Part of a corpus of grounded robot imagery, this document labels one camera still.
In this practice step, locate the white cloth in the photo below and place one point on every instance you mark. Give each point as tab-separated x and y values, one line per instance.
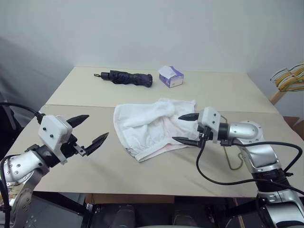
137	118

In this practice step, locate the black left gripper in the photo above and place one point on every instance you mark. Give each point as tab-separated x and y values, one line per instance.
70	147

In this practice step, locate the purple tissue box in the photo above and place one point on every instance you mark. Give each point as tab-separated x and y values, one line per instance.
174	78

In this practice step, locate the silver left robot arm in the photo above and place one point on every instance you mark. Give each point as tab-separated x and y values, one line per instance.
19	164

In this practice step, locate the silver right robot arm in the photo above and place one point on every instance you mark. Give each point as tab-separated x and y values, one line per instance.
247	130

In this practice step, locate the wooden clothes rack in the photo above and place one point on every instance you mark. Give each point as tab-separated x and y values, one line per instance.
278	96

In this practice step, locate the brown cardboard panel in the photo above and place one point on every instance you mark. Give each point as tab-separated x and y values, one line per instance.
130	199

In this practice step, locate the folded dark purple umbrella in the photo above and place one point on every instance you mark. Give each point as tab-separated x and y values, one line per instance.
128	78

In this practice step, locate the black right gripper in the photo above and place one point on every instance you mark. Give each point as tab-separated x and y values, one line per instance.
203	134

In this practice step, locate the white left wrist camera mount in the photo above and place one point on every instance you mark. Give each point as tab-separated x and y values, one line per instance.
53	130

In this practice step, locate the black table frame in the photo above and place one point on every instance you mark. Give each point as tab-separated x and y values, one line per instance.
71	204

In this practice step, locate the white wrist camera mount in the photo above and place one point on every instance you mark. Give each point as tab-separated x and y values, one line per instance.
53	130
210	116

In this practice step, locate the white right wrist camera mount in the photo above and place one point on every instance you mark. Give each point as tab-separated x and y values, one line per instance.
210	116

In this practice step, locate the dark rounded shape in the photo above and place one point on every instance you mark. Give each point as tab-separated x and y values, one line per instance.
184	218
126	217

